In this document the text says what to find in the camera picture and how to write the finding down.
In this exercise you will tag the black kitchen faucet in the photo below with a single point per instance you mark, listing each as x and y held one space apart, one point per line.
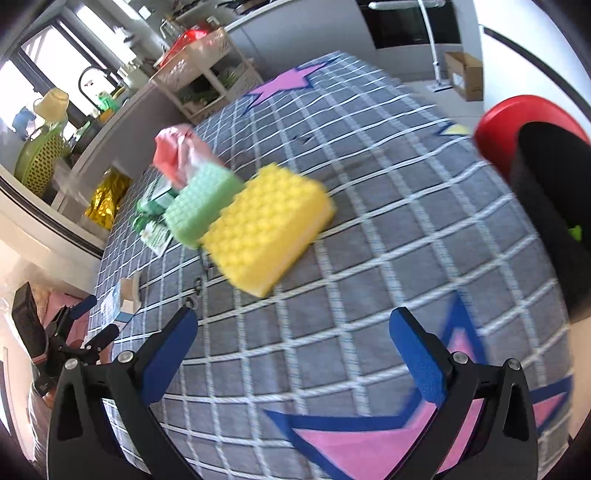
94 68

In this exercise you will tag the gold foil bag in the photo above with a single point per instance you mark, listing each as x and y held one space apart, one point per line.
108 198

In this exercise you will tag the small white blue box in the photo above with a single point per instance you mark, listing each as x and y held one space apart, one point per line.
127 295

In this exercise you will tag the green colander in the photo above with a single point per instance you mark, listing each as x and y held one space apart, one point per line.
39 161

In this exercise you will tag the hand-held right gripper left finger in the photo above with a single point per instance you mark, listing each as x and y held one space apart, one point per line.
168 360

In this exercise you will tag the red plastic basket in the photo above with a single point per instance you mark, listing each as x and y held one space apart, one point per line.
189 39

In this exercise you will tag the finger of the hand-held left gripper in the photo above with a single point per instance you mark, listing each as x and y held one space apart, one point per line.
84 305
104 339

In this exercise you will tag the yellow sponge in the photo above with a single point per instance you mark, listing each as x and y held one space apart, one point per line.
268 226

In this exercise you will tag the black trash bin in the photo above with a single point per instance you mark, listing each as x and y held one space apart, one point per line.
545 207

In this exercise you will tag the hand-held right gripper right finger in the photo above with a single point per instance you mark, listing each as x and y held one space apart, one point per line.
415 350

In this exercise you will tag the pale yellow plastic cup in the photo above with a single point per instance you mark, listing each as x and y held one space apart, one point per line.
53 104

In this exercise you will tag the green dish soap bottle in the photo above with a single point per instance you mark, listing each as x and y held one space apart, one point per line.
108 99

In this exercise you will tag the cardboard box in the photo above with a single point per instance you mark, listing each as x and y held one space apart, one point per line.
466 76

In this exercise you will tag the white mop pole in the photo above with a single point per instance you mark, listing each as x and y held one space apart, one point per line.
431 41

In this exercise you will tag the beige storage cart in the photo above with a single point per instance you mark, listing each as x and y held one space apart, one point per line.
203 50

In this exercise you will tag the checked star-print tablecloth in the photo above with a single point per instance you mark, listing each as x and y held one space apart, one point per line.
369 207

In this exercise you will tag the red plastic stool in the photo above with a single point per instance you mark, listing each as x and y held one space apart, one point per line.
498 134

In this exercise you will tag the pink plastic bag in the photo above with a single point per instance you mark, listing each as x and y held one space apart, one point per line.
175 152

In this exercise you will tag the green sponge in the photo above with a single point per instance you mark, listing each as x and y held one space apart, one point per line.
198 203

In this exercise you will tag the green flower-print packet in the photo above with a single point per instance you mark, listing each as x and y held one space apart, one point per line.
154 235

